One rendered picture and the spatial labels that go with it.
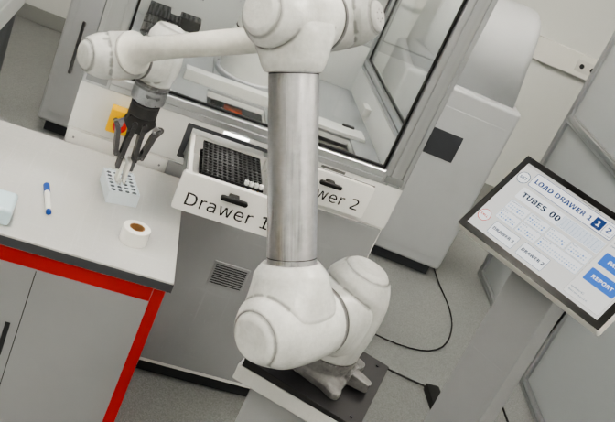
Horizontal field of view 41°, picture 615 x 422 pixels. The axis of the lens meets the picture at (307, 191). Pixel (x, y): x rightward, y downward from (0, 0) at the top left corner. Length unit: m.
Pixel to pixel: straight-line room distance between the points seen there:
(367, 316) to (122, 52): 0.81
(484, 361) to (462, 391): 0.13
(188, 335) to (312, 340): 1.24
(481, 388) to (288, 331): 1.21
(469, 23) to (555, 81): 3.51
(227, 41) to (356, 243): 1.01
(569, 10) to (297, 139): 4.39
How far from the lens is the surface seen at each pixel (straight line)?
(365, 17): 1.68
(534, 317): 2.55
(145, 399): 2.85
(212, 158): 2.35
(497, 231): 2.50
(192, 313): 2.77
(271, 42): 1.55
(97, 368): 2.17
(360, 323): 1.74
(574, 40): 5.90
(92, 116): 2.47
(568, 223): 2.50
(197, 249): 2.64
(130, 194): 2.23
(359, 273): 1.74
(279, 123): 1.59
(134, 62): 1.95
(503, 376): 2.64
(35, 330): 2.13
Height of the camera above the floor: 1.80
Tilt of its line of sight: 22 degrees down
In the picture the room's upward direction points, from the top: 24 degrees clockwise
